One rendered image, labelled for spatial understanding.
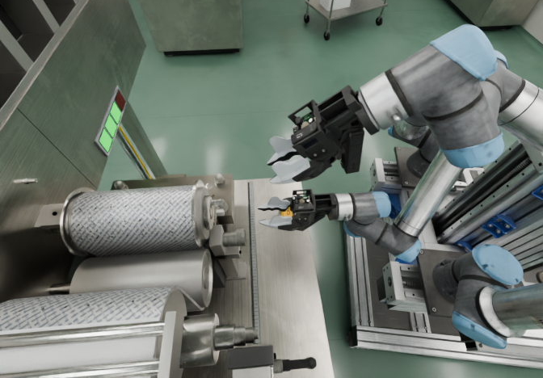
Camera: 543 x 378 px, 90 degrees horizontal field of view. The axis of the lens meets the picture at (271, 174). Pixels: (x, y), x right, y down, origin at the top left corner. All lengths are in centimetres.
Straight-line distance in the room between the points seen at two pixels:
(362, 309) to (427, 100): 135
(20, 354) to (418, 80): 56
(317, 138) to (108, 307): 37
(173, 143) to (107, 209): 195
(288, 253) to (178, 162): 162
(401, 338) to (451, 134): 135
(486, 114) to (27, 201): 80
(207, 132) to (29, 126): 192
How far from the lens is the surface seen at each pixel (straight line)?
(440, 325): 181
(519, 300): 84
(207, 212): 59
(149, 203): 60
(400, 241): 88
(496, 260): 100
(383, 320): 170
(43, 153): 76
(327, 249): 194
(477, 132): 47
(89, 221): 65
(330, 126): 43
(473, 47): 42
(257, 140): 242
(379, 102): 41
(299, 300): 91
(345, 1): 391
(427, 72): 41
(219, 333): 45
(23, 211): 71
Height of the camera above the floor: 179
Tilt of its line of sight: 55 degrees down
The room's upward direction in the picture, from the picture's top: straight up
